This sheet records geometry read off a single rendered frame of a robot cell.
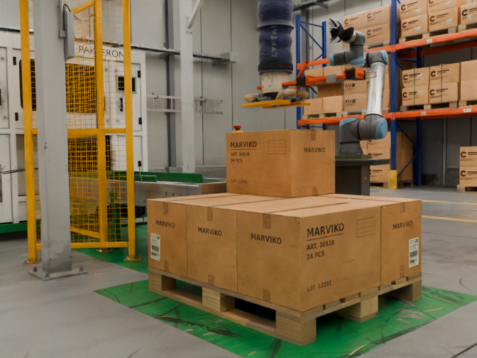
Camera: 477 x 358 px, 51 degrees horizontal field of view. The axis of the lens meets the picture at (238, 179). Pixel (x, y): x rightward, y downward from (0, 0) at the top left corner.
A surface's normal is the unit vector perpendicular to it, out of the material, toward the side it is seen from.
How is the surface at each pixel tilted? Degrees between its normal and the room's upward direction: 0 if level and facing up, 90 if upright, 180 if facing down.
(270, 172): 90
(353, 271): 90
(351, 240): 90
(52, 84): 90
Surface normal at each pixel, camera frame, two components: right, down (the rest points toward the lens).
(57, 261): 0.66, 0.03
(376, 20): -0.78, 0.04
